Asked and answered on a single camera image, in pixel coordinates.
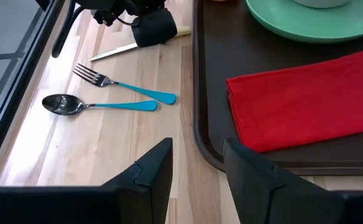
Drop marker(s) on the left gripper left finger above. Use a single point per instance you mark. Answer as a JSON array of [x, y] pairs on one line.
[[150, 186]]

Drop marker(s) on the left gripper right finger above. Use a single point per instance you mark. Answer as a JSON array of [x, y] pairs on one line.
[[262, 193]]

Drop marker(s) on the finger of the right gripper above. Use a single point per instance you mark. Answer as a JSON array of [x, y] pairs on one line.
[[155, 29]]

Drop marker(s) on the red cloth napkin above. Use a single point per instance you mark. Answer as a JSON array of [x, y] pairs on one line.
[[302, 99]]

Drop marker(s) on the green plate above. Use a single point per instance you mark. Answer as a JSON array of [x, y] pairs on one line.
[[309, 25]]

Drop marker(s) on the grey bowl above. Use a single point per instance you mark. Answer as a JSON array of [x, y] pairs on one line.
[[321, 3]]

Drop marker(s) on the dark brown plastic tray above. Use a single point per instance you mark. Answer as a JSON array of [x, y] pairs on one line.
[[218, 62]]

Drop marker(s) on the black aluminium table frame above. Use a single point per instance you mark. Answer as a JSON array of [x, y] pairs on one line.
[[12, 93]]

